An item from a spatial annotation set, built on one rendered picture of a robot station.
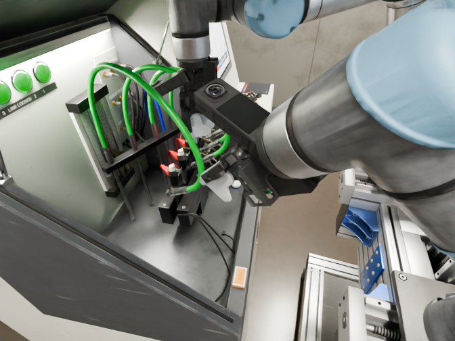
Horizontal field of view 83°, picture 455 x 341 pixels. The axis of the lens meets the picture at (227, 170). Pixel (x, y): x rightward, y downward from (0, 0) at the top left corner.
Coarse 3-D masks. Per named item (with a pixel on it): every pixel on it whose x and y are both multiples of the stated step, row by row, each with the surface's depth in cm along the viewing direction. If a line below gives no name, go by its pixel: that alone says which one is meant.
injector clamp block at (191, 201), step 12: (204, 168) 95; (180, 180) 91; (192, 180) 91; (192, 192) 86; (204, 192) 99; (168, 204) 82; (180, 204) 82; (192, 204) 84; (204, 204) 101; (168, 216) 83; (180, 216) 82
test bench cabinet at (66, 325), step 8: (56, 320) 76; (64, 320) 74; (64, 328) 80; (72, 328) 78; (80, 328) 77; (88, 328) 75; (96, 328) 73; (104, 328) 72; (72, 336) 85; (80, 336) 83; (88, 336) 81; (96, 336) 79; (104, 336) 77; (112, 336) 75; (120, 336) 74; (128, 336) 72; (136, 336) 71
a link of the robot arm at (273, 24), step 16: (240, 0) 40; (256, 0) 35; (272, 0) 34; (288, 0) 35; (304, 0) 37; (320, 0) 38; (336, 0) 39; (352, 0) 40; (368, 0) 41; (240, 16) 41; (256, 16) 36; (272, 16) 36; (288, 16) 36; (304, 16) 39; (320, 16) 41; (256, 32) 40; (272, 32) 37; (288, 32) 38
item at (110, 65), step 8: (96, 64) 54; (104, 64) 52; (112, 64) 51; (96, 72) 56; (120, 72) 51; (128, 72) 50; (88, 80) 59; (136, 80) 49; (88, 88) 61; (144, 88) 49; (152, 88) 49; (88, 96) 64; (152, 96) 49; (160, 96) 49; (160, 104) 49; (168, 104) 49; (96, 112) 68; (168, 112) 49; (96, 120) 69; (176, 120) 49; (96, 128) 71; (184, 128) 49; (184, 136) 50; (104, 144) 74; (192, 144) 50; (192, 152) 51; (200, 160) 52; (200, 168) 53; (200, 184) 56
